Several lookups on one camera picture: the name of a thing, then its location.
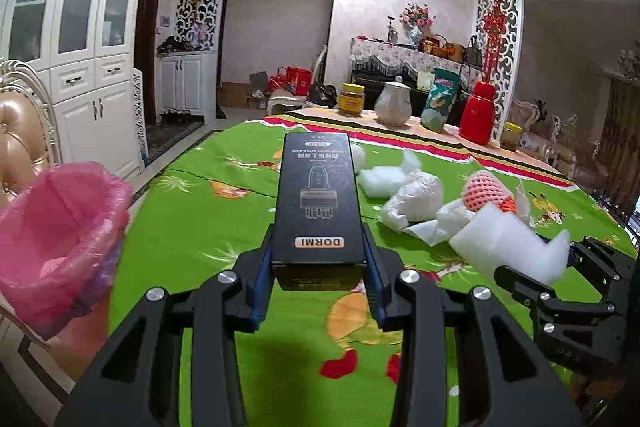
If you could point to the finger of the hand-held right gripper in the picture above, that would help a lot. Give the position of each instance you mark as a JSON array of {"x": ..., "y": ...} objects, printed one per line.
[
  {"x": 600, "y": 257},
  {"x": 525, "y": 289}
]

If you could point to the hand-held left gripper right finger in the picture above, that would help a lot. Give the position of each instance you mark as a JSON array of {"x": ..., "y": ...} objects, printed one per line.
[{"x": 376, "y": 292}]

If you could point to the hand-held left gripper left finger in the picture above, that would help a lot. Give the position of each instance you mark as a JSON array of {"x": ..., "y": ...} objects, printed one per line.
[{"x": 260, "y": 287}]

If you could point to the thick white foam sheet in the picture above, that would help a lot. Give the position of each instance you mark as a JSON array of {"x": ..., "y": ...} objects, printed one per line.
[{"x": 500, "y": 242}]

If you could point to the white plastic bag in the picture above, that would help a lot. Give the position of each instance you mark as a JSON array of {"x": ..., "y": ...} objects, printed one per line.
[{"x": 415, "y": 199}]

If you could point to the red white foam fruit net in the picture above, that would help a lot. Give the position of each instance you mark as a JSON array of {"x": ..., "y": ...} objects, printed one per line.
[{"x": 482, "y": 192}]

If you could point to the black carton box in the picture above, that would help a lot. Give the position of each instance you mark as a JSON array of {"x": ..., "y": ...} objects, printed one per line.
[{"x": 315, "y": 187}]

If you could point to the pink lined trash bin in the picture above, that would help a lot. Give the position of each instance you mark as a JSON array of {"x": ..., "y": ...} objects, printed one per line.
[{"x": 55, "y": 227}]

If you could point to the green printed tablecloth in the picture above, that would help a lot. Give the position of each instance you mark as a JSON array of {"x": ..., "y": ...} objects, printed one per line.
[{"x": 210, "y": 217}]

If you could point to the white tissue paper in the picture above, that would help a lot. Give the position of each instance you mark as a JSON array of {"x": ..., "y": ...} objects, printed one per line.
[{"x": 440, "y": 227}]

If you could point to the ornate carved sofa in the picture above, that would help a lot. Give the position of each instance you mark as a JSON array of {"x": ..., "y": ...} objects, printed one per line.
[{"x": 575, "y": 157}]

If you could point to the white foam wrap sheet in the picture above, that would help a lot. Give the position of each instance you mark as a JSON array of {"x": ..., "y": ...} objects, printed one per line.
[{"x": 380, "y": 179}]

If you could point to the small glass jar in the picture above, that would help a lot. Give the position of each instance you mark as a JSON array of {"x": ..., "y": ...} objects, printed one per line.
[{"x": 510, "y": 138}]

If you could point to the dark patterned rug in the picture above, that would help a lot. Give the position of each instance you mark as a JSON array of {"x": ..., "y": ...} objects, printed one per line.
[{"x": 175, "y": 137}]

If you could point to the red thermos jug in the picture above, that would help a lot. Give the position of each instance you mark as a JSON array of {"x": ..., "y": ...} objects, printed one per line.
[{"x": 477, "y": 117}]

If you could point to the white ceramic teapot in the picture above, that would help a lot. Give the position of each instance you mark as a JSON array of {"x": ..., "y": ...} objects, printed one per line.
[{"x": 392, "y": 104}]

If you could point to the yellow lidded jar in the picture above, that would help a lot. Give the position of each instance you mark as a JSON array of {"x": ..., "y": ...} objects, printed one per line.
[{"x": 351, "y": 102}]

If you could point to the cardboard boxes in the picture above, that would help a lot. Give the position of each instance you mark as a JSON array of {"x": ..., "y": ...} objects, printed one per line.
[{"x": 240, "y": 94}]

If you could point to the black bag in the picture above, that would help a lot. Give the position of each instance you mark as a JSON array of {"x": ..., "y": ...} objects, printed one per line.
[{"x": 322, "y": 94}]

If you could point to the green snack bag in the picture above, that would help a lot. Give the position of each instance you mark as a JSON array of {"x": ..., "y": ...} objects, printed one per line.
[{"x": 440, "y": 99}]

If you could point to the white lattice radiator cover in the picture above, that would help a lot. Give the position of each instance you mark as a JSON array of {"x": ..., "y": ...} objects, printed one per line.
[{"x": 139, "y": 117}]

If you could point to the red gift bags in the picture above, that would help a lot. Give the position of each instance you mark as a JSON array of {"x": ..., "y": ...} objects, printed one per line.
[{"x": 295, "y": 79}]

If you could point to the low white cupboard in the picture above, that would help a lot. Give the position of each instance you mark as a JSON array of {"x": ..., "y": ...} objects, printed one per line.
[{"x": 185, "y": 82}]

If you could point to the sideboard with lace cloth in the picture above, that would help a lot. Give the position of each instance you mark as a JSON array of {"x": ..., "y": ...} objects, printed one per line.
[{"x": 380, "y": 57}]

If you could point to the black handbag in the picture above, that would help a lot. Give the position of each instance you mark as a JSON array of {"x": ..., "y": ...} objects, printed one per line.
[{"x": 473, "y": 54}]

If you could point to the red hanging knot ornament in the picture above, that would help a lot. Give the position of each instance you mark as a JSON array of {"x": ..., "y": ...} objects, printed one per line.
[{"x": 494, "y": 32}]

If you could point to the flower vase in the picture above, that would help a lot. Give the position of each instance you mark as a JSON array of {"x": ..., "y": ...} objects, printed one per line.
[{"x": 416, "y": 34}]

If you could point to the tall white glass-door cabinet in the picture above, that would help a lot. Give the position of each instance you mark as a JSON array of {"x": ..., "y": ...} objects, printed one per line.
[{"x": 80, "y": 97}]

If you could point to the ornate beige leather chair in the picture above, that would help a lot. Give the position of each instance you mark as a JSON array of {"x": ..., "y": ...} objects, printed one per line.
[{"x": 20, "y": 132}]

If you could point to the dark wooden door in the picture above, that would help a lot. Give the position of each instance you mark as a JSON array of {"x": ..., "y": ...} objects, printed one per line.
[{"x": 147, "y": 22}]

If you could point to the cream chair by wall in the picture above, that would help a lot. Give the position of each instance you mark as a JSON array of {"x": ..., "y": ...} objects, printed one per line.
[{"x": 285, "y": 99}]

